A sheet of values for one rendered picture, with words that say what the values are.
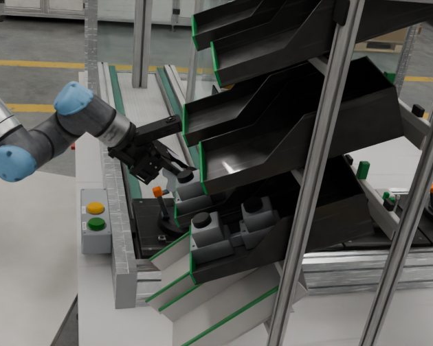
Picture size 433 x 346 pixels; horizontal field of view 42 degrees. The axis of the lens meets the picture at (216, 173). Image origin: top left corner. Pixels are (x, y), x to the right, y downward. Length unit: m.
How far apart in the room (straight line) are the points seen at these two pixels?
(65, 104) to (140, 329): 0.50
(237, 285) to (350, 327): 0.42
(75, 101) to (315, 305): 0.73
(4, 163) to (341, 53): 0.70
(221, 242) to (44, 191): 0.93
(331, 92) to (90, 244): 0.83
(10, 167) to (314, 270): 0.73
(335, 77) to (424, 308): 0.92
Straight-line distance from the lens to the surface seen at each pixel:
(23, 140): 1.17
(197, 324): 1.04
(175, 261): 1.19
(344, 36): 0.68
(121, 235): 1.37
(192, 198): 1.00
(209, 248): 0.89
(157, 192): 1.32
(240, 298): 1.00
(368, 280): 1.47
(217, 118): 0.97
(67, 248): 1.49
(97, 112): 1.20
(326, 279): 1.41
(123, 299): 1.29
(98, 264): 1.43
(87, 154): 1.92
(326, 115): 0.71
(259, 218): 0.86
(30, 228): 1.56
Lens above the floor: 1.75
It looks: 29 degrees down
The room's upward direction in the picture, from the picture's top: 8 degrees clockwise
